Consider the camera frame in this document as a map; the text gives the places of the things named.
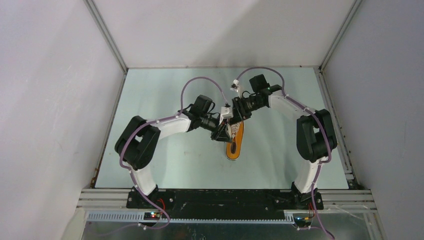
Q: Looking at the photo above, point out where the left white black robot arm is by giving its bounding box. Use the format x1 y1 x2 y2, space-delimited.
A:
114 95 233 208

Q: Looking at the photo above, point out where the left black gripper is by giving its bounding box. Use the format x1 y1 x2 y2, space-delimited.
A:
199 113 232 144

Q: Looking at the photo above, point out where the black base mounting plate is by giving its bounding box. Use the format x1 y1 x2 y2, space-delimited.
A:
126 187 324 221

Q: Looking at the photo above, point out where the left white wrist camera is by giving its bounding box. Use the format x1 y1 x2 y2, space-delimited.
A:
219 104 234 122

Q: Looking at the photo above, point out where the white shoelace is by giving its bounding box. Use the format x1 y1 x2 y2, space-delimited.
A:
229 122 244 140

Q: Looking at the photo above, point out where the controller board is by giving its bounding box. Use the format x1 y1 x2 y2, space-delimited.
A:
294 216 314 229
143 211 162 221

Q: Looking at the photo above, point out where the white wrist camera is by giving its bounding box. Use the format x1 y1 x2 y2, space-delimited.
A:
230 79 244 98
219 104 234 122

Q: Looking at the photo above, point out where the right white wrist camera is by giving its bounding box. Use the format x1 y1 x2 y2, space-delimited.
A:
230 79 244 98

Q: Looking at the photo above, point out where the aluminium frame rail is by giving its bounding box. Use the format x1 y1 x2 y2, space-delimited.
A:
76 188 378 213

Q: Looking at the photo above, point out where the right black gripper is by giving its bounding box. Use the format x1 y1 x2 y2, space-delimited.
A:
227 96 265 127

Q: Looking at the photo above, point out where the orange canvas sneaker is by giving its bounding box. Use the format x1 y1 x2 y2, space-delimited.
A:
225 122 245 161

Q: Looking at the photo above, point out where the grey slotted cable duct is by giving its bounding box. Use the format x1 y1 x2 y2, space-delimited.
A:
86 211 296 225

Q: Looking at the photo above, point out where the right controller board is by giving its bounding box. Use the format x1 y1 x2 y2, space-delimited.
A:
294 216 314 229

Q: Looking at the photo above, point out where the left controller board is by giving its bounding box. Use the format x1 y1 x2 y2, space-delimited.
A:
143 211 162 221

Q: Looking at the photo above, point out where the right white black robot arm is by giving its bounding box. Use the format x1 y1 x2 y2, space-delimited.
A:
229 74 338 209

